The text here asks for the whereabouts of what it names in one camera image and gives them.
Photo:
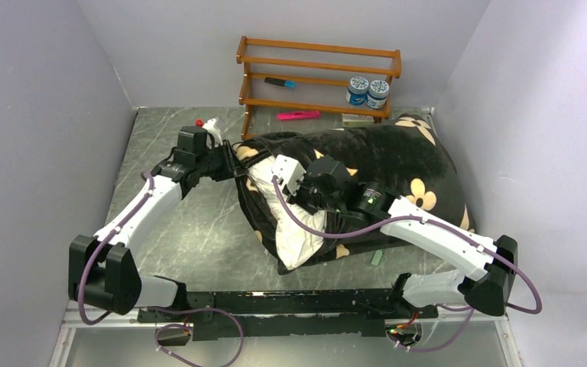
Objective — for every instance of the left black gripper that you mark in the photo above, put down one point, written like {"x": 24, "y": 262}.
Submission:
{"x": 229, "y": 167}

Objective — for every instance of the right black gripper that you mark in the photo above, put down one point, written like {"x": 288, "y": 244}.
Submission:
{"x": 306, "y": 180}

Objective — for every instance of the white pillow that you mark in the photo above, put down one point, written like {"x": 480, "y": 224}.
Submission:
{"x": 294, "y": 245}

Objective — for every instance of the black pillowcase with beige flowers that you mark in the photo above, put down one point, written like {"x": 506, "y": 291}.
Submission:
{"x": 403, "y": 154}

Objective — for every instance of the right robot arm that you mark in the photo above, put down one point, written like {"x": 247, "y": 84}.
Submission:
{"x": 484, "y": 268}

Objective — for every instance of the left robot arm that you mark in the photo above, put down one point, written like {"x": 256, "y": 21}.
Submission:
{"x": 102, "y": 267}

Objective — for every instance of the small white cardboard box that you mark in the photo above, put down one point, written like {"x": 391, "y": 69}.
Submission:
{"x": 351, "y": 120}

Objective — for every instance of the pink highlighter marker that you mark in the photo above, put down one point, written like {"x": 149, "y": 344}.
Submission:
{"x": 298, "y": 115}

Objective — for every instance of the green translucent marker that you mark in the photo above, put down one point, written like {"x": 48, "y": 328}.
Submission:
{"x": 377, "y": 257}

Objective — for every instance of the blue and black marker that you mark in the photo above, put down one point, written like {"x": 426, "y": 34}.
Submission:
{"x": 280, "y": 82}

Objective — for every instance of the left blue lidded jar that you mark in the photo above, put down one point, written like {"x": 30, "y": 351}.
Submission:
{"x": 357, "y": 91}

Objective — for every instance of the blue lidded jar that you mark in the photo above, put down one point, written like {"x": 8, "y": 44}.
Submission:
{"x": 357, "y": 91}
{"x": 377, "y": 95}

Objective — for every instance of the right blue lidded jar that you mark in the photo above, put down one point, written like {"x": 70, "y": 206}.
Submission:
{"x": 377, "y": 95}

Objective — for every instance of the wooden three-tier shelf rack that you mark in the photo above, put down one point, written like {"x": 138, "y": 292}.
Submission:
{"x": 321, "y": 73}

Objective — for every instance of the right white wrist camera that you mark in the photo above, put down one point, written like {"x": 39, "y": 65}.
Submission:
{"x": 289, "y": 173}

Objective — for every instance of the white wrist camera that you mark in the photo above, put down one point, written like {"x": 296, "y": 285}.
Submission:
{"x": 289, "y": 173}
{"x": 216, "y": 127}

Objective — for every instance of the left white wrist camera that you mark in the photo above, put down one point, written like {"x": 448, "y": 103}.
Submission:
{"x": 216, "y": 127}

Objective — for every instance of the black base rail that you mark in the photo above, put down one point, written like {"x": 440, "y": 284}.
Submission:
{"x": 224, "y": 314}

